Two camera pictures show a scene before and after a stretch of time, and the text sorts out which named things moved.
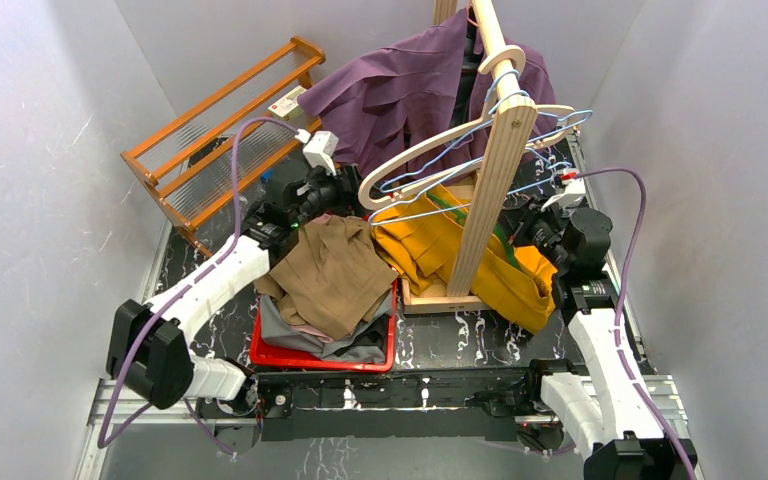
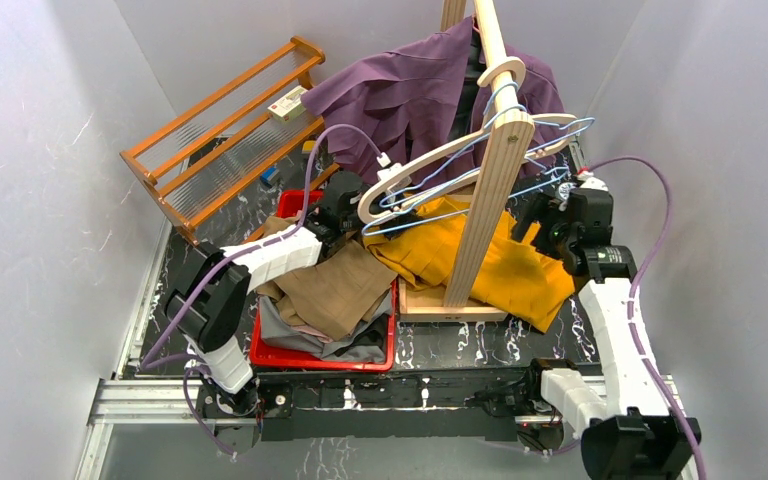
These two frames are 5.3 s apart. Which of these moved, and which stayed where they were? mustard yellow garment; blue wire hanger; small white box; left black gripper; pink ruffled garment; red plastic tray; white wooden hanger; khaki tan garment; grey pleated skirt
Moved: white wooden hanger; left black gripper; blue wire hanger
Stayed: red plastic tray; grey pleated skirt; pink ruffled garment; khaki tan garment; small white box; mustard yellow garment
